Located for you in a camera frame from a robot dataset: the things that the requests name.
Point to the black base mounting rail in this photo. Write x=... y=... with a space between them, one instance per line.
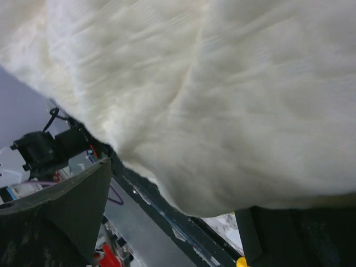
x=199 y=242

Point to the cream yellow-edged pillow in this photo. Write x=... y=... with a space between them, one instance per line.
x=223 y=105

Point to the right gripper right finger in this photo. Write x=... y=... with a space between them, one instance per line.
x=312 y=237

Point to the yellow handled screwdriver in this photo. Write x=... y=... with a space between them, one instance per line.
x=241 y=262

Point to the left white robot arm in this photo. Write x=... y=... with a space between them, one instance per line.
x=44 y=154

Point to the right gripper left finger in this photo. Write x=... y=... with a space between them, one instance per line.
x=59 y=225

